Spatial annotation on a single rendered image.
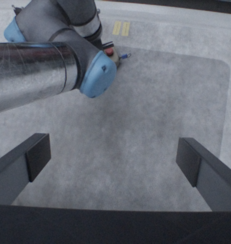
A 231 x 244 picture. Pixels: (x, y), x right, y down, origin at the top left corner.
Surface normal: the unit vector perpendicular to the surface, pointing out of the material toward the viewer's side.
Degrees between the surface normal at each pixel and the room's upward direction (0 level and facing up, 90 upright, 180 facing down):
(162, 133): 0
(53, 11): 48
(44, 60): 58
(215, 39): 0
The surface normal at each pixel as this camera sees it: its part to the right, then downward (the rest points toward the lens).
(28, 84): 0.85, 0.30
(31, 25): -0.25, 0.00
